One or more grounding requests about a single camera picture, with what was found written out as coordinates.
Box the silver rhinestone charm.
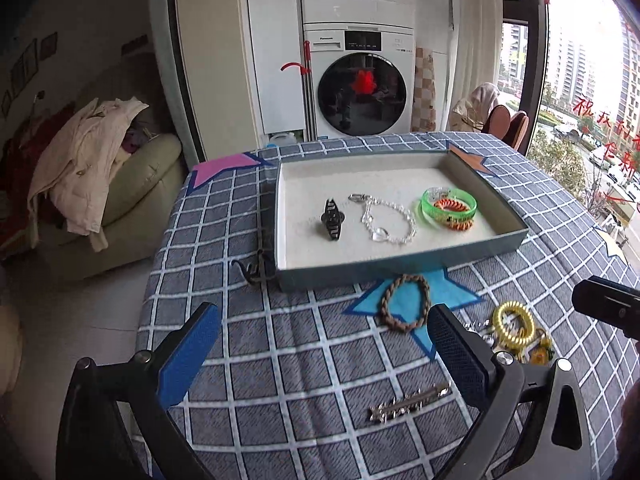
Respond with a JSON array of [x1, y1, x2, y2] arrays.
[[464, 318, 497, 349]]

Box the yellow spiral hair tie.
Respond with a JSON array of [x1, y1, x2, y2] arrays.
[[491, 300, 537, 352]]

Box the yellow flower hair tie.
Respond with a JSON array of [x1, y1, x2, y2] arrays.
[[516, 327, 557, 366]]

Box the brown braided rope bracelet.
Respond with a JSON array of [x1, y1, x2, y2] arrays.
[[377, 273, 433, 335]]

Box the silver metal hair barrette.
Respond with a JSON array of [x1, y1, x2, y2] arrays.
[[369, 382, 452, 424]]

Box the person's right hand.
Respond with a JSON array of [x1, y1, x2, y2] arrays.
[[614, 382, 639, 479]]

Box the green translucent bangle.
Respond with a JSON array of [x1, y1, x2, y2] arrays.
[[420, 188, 477, 226]]

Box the blue-grey shallow tray box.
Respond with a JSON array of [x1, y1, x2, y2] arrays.
[[274, 150, 528, 290]]

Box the cream leather armchair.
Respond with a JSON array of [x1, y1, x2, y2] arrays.
[[37, 52, 186, 281]]

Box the black claw hair clip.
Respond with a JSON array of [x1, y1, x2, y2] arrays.
[[321, 198, 345, 240]]

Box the brown round chair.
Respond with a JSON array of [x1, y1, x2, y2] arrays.
[[482, 104, 529, 151]]

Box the beige jacket on armchair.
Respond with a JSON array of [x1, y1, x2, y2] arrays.
[[27, 98, 148, 252]]

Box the beige cloth on chair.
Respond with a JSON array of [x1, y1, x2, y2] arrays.
[[447, 82, 500, 132]]

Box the checkered towel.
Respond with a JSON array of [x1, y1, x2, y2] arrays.
[[411, 47, 436, 132]]

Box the white detergent bottle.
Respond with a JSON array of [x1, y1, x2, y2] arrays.
[[268, 130, 304, 148]]

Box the white front-load washing machine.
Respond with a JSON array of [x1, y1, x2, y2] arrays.
[[304, 22, 416, 139]]

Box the black hair tie on cloth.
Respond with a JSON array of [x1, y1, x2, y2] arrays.
[[230, 247, 278, 287]]

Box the silver bead chain bracelet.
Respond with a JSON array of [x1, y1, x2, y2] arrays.
[[347, 192, 419, 247]]

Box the orange spiral hair tie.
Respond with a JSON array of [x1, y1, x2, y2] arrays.
[[432, 197, 475, 232]]

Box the red-handled mop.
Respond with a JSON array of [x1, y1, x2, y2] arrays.
[[280, 39, 317, 142]]

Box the wall picture frames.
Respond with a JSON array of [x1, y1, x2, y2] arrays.
[[1, 32, 58, 119]]

